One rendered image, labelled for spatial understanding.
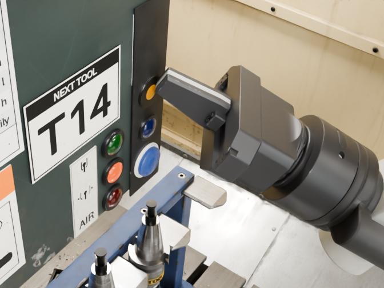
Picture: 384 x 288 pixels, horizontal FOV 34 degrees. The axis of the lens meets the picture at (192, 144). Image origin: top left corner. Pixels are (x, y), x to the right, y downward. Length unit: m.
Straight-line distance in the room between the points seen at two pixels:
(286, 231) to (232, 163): 1.07
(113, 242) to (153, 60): 0.50
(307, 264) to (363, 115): 0.40
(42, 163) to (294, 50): 0.93
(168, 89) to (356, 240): 0.20
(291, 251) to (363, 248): 0.98
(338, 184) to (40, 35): 0.28
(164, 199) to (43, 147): 0.60
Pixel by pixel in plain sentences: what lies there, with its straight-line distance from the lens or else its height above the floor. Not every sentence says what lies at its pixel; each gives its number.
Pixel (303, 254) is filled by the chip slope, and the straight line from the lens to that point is 1.54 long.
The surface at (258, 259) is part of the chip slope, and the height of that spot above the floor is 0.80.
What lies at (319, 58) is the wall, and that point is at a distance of 1.31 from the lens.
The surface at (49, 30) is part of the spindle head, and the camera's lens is 0.41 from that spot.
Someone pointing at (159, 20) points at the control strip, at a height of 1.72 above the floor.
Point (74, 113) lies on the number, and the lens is 0.46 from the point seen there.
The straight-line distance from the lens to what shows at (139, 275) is 0.95.
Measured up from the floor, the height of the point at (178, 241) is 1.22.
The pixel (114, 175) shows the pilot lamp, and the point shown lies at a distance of 0.54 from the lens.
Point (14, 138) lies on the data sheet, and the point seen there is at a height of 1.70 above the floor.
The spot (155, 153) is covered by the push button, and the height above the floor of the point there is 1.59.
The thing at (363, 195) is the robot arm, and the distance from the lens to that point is 0.57.
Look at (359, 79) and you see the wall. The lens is 1.30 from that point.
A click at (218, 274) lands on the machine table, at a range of 1.36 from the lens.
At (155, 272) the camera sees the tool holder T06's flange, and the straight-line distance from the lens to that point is 0.97.
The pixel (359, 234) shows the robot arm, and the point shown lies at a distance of 0.56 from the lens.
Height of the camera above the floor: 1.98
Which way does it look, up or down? 41 degrees down
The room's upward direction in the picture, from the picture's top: 6 degrees clockwise
